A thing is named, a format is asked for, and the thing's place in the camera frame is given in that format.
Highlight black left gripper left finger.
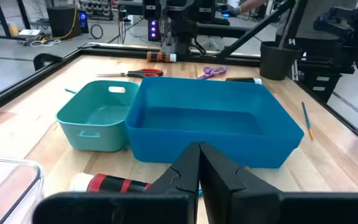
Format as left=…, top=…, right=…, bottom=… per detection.
left=32, top=142, right=201, bottom=224

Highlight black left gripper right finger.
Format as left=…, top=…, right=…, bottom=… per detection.
left=199, top=141, right=358, bottom=224

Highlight orange-label paint bottle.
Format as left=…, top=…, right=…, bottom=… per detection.
left=146, top=51, right=177, bottom=63

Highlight red-handled scissors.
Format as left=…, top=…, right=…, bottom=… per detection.
left=95, top=68, right=164, bottom=79

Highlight purple-handled scissors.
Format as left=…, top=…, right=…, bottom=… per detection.
left=196, top=65, right=228, bottom=80

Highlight black paint bottle white cap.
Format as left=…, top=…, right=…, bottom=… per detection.
left=225, top=77, right=263, bottom=85

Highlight device with pink lights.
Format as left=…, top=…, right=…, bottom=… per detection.
left=147, top=18, right=162, bottom=42

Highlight large blue plastic bin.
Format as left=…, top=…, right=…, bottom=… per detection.
left=125, top=77, right=305, bottom=169

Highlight computer tower with blue light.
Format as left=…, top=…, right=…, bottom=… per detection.
left=78, top=10, right=90, bottom=34

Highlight black cabinet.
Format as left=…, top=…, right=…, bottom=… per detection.
left=47, top=5, right=81, bottom=40

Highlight small teal plastic bin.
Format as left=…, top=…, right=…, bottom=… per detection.
left=56, top=80, right=140, bottom=152

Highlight black plant pot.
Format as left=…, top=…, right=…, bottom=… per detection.
left=259, top=41, right=303, bottom=81

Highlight clear plastic container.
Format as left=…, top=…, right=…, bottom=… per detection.
left=0, top=156, right=45, bottom=224

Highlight black frame clamp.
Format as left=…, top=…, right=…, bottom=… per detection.
left=32, top=52, right=65, bottom=72

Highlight black aluminium rig frame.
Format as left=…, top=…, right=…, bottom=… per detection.
left=0, top=0, right=358, bottom=153

